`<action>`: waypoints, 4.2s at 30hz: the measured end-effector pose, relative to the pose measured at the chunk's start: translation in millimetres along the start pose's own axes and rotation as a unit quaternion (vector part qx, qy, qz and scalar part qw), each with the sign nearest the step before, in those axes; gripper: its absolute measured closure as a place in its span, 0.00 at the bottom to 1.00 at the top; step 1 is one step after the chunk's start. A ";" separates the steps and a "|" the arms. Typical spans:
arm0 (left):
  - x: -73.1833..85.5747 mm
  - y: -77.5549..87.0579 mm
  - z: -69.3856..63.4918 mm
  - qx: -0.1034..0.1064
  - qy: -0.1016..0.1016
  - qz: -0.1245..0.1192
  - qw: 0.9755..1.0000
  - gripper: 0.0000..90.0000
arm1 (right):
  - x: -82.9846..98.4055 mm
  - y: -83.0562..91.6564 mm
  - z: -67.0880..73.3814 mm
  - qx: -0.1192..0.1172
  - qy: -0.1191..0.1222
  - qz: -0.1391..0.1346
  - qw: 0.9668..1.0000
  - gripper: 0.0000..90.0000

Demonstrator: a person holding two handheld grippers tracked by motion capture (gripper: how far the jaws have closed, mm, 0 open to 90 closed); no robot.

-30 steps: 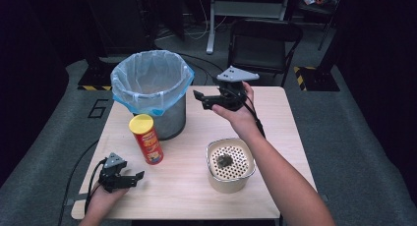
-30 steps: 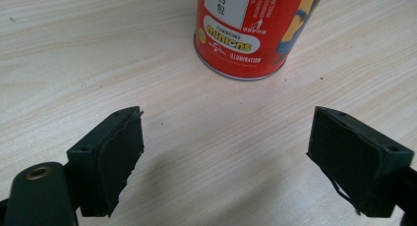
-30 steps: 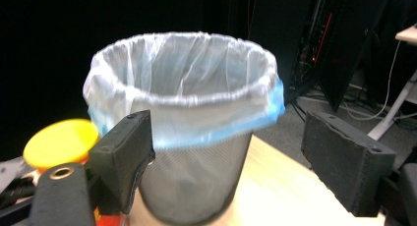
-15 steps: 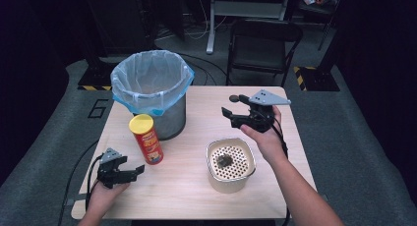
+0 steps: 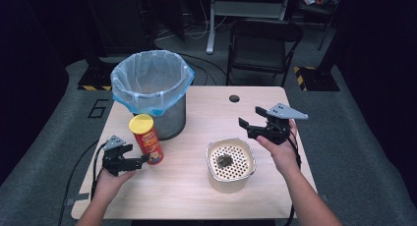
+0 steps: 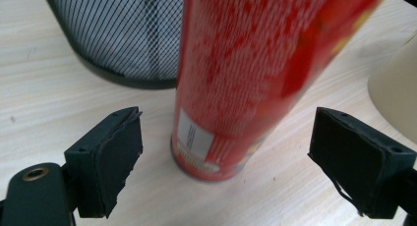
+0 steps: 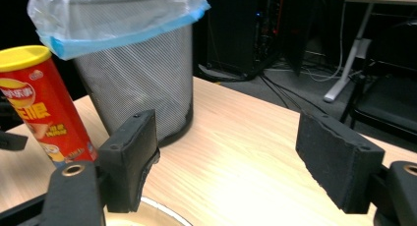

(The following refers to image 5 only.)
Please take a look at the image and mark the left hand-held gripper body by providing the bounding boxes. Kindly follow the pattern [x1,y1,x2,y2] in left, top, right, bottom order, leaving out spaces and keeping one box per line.
[101,135,134,178]

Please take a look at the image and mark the right hand-held gripper cable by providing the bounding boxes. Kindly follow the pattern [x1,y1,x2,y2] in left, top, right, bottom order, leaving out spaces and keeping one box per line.
[284,130,303,226]

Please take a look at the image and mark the white floor cables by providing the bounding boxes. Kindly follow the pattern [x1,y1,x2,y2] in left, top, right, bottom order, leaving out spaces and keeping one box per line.
[156,0,228,41]

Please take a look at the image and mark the brown tea bag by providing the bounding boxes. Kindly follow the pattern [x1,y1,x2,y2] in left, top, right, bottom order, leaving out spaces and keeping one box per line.
[216,153,234,170]

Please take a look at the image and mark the red chip can yellow lid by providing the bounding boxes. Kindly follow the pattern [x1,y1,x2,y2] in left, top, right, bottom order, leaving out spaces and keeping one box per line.
[128,113,164,166]

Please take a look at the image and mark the left hand-held gripper cable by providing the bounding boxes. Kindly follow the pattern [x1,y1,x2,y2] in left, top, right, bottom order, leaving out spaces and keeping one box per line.
[90,141,109,201]

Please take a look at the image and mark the hand-held gripper cable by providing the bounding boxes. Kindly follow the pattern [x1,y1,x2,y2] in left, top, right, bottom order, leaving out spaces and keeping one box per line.
[90,141,109,201]
[284,130,303,226]

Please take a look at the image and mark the person's right hand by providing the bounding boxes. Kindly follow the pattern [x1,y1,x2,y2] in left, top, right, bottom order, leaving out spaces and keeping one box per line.
[256,119,302,179]

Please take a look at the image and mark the black equipment cabinet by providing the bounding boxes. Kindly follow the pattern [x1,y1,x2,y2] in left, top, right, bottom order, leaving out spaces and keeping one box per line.
[82,0,157,57]

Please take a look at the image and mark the black folding chair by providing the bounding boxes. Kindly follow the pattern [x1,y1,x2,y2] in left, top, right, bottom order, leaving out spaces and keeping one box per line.
[225,19,304,88]

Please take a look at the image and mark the grey metal trash bin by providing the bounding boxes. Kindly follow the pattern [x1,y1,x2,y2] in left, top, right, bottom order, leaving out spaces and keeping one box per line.
[132,92,187,141]

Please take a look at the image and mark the beige strainer container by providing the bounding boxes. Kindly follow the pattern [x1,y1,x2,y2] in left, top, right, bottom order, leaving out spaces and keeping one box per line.
[205,137,258,195]

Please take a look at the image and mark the white desk frame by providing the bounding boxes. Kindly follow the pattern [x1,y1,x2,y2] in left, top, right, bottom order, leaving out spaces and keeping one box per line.
[206,0,292,55]

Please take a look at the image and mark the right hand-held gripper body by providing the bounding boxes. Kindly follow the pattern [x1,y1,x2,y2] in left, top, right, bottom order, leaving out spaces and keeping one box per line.
[247,102,310,145]

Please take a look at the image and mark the person's left hand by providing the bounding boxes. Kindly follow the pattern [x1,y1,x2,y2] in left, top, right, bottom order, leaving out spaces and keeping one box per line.
[94,168,137,203]

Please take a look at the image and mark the blue plastic bin liner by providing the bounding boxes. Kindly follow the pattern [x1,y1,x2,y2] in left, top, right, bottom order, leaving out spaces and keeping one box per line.
[110,49,196,118]

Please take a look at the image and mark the black floor cable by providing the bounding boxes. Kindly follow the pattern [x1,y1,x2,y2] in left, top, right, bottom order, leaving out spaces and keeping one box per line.
[178,52,230,86]
[57,139,100,226]

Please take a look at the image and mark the black stand base hazard stripe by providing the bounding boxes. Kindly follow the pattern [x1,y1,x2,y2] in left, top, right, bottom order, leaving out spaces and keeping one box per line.
[293,65,341,92]
[77,59,114,91]

